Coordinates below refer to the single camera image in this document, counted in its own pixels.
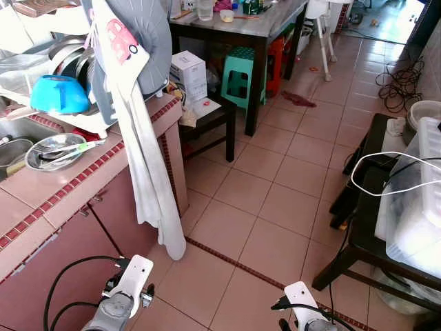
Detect steel bowl with cutlery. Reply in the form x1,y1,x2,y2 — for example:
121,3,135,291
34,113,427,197
25,134,88,172

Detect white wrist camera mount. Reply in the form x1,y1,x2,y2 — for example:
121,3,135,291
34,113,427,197
285,281,325,329
103,254,154,308

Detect dark red rag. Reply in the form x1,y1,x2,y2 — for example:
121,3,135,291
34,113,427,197
281,90,318,108

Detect black coiled floor cable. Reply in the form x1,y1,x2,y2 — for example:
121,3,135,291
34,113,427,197
376,59,424,114

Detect green carton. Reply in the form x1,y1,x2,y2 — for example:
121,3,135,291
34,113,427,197
241,0,266,16

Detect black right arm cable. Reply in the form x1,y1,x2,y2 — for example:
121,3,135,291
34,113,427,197
271,297,359,331

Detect maroon kitchen counter cabinet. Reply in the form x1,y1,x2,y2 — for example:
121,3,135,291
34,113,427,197
0,93,188,331

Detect white plastic bucket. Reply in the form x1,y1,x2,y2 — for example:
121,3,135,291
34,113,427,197
408,100,441,132

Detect white spoon with green handle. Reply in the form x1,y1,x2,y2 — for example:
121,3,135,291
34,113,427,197
41,141,97,165

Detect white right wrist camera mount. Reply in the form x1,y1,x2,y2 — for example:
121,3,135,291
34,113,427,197
285,281,325,329

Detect clear glass jar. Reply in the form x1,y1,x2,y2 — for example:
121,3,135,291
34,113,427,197
196,0,214,21

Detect clear plastic container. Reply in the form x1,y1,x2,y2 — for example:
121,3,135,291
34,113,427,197
0,52,49,97

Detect dark wooden bench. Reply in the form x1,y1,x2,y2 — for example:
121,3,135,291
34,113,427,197
312,114,441,311

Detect white towel with red car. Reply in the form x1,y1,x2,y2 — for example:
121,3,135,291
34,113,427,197
86,0,187,261

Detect dark wooden dining table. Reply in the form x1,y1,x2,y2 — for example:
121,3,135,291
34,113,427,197
169,0,311,137

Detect white looped cable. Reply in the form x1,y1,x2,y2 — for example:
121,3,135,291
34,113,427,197
350,152,441,197

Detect red plastic stool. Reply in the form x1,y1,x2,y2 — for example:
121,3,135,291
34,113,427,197
265,34,287,97

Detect white cardboard box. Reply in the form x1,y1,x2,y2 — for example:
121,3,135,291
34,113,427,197
170,50,207,103

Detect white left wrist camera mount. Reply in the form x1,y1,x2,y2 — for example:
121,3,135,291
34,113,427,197
103,254,154,308

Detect stacked steel pot lids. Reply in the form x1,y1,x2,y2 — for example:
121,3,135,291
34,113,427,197
48,38,90,80

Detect grey ribbed plastic cover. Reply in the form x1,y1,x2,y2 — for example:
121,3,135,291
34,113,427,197
81,0,173,128

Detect steel fork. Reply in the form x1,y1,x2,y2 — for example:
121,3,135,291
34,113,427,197
33,141,76,154

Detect steel pot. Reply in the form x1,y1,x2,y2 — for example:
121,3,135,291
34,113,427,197
0,138,35,181

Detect white plastic chair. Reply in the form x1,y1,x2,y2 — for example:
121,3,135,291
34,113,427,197
303,0,338,82

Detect green plastic stool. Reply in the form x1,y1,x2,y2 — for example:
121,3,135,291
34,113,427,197
220,47,268,111

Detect clear plastic storage box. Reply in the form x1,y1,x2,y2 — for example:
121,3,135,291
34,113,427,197
376,117,441,277

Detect steel basin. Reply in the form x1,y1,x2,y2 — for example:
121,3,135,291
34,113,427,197
372,265,441,315

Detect white paper with red mark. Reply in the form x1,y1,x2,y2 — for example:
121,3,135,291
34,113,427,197
196,97,223,115

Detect low dark wooden table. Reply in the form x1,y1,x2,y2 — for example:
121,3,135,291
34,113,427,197
179,97,237,163

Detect white plastic dish rack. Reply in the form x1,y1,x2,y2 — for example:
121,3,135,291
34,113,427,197
0,41,166,139

